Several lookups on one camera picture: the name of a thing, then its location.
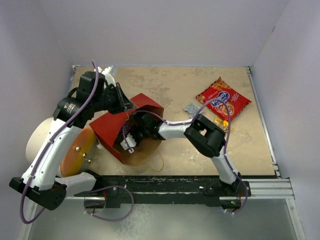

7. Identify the red paper bag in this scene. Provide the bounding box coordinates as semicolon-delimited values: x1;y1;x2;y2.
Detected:
89;93;165;173

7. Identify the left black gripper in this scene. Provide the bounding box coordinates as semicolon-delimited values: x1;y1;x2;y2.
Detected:
92;82;136;115

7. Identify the grey snack packet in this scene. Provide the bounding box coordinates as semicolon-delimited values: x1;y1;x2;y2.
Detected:
183;102;204;119

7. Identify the red cookie snack bag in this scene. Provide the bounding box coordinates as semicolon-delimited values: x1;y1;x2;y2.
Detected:
195;76;252;123

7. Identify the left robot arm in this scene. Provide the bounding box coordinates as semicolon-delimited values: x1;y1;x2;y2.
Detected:
9;70;135;211

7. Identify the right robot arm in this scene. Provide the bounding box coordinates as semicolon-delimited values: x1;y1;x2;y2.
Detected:
129;110;241;196

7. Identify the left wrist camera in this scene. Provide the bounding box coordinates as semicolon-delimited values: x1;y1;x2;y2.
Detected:
98;65;117;87

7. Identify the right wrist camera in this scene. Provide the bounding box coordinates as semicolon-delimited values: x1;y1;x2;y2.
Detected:
120;133;138;154

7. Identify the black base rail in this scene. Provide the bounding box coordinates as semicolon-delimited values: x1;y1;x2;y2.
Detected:
77;175;251;209

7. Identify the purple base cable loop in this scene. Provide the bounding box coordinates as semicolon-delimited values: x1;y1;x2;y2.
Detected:
83;184;136;222

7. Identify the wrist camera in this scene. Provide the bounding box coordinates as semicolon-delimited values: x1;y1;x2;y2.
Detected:
98;65;117;87
120;133;138;154

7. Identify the yellow candy packet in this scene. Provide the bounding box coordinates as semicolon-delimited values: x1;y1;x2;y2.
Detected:
213;117;222;127
222;120;233;133

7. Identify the white cylinder with orange lid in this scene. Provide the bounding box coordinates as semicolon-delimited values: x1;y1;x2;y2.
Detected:
24;117;98;177

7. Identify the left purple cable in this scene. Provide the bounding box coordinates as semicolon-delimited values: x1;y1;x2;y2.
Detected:
19;59;104;225

